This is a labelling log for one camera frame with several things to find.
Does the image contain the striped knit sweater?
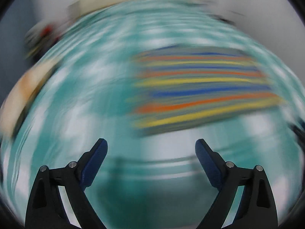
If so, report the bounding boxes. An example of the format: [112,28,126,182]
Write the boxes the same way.
[132,45,282,135]

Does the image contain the green plaid bed sheet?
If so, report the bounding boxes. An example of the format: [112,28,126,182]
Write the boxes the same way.
[1,0,304,228]

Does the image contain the pile of clothes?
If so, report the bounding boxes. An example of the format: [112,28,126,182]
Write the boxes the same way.
[24,21,61,62]

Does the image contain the cream orange striped pillow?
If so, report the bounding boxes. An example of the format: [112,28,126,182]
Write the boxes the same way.
[1,58,59,138]

